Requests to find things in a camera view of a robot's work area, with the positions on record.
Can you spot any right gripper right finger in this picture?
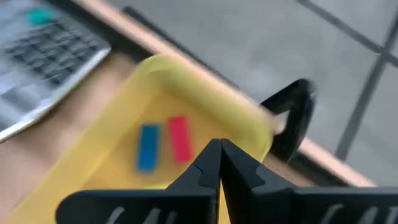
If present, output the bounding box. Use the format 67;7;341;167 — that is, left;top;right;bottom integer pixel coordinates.
221;139;398;224

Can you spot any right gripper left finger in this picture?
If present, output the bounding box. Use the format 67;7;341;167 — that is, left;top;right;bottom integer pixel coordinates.
55;139;221;224

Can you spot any black frame clamp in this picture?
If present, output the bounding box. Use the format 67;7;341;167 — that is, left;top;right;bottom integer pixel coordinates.
260;78;317;162

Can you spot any red eraser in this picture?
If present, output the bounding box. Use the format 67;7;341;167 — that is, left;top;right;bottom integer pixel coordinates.
167;115;193;165

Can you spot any grey desk calculator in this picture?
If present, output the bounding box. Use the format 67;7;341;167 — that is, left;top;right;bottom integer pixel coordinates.
0;0;112;143

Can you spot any yellow translucent plastic bin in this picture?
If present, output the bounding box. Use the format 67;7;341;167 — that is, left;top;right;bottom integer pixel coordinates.
6;54;274;224

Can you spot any blue eraser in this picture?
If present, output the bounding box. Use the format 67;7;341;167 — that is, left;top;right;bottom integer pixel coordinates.
136;123;162;174

